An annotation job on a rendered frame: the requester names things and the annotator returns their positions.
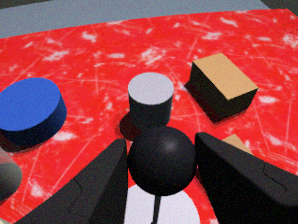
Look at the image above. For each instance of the brown cube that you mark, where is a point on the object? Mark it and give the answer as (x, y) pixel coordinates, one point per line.
(234, 140)

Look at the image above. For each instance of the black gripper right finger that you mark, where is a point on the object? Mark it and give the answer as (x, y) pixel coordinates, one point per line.
(242, 188)

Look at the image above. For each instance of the french press coffee maker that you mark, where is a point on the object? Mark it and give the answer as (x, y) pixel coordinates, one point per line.
(163, 162)

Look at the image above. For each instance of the brown rectangular block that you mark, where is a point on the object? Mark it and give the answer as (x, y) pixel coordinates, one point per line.
(222, 83)

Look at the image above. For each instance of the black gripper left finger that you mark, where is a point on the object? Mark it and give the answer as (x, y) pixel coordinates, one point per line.
(96, 195)

